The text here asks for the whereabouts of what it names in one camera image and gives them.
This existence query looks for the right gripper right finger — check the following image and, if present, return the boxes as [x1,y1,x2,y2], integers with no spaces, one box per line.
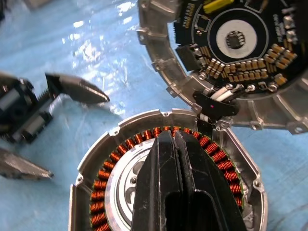
[174,130,246,231]

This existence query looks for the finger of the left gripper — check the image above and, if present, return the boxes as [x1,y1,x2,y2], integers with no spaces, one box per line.
[0,147,55,181]
[45,73,111,108]

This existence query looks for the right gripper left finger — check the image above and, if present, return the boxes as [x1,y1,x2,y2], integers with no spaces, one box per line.
[131,131,185,231]

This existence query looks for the silver motor housing copper coils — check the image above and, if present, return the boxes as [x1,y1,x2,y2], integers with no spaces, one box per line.
[68,108,268,231]

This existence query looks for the round silver rotor disc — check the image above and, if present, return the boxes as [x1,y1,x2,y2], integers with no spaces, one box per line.
[136,0,308,136]

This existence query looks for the blue table mat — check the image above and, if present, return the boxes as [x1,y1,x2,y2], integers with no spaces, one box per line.
[0,0,308,231]

